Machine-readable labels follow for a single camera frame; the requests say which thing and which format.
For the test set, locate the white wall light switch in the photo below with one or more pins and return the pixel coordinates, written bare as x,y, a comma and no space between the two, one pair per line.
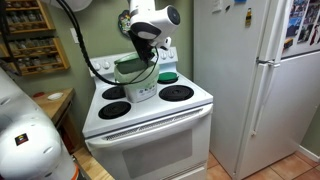
74,35

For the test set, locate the lower wooden spice rack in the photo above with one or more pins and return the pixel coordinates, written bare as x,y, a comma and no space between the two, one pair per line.
34,56

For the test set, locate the wooden spice rack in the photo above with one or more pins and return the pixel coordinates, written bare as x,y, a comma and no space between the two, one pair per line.
34,56
25,16

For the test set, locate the small red lid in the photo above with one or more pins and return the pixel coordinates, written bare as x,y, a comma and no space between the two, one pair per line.
38,94

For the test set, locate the photos on fridge door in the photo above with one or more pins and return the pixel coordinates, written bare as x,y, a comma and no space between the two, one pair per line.
303,31

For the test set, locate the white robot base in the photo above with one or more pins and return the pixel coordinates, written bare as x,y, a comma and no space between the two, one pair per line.
30,146

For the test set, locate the green round burner cover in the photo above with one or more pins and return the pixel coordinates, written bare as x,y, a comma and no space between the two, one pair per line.
167,78

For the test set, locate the front right stove burner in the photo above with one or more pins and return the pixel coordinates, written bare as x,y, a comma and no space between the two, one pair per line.
176,93

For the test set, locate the front left stove burner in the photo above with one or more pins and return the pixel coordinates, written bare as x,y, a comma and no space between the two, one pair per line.
114,110

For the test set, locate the white refrigerator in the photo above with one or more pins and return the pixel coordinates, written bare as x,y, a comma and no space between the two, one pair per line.
264,96

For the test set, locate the green bin liner bag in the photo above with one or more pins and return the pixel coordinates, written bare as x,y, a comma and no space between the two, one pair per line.
152,67

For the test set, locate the colourful decorative wall plate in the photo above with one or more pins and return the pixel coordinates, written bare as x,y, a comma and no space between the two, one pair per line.
124,22

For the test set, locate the small white dish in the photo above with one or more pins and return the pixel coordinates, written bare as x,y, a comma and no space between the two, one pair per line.
55,96

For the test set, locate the yellow black fridge magnet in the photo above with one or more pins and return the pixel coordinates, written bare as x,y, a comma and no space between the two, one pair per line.
248,18

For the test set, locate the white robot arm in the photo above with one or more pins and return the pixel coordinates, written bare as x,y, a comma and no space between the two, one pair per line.
148,26

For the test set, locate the back left stove burner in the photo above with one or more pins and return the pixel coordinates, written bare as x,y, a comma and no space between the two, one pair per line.
114,93

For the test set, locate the wooden side table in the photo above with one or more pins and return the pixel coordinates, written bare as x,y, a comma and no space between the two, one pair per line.
60,113

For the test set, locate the stove burner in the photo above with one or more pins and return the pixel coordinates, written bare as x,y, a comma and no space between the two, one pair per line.
176,93
114,110
114,93

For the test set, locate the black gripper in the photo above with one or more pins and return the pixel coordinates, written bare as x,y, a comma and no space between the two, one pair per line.
142,47

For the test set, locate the upper wooden spice rack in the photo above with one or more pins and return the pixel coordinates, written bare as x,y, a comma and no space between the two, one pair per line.
25,16

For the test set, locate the green bin lid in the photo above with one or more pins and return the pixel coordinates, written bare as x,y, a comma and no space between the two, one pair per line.
128,60

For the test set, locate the white compost bin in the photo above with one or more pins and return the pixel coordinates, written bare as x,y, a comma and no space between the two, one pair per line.
141,90

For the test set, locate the white electric stove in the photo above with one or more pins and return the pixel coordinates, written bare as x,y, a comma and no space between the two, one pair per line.
156,139

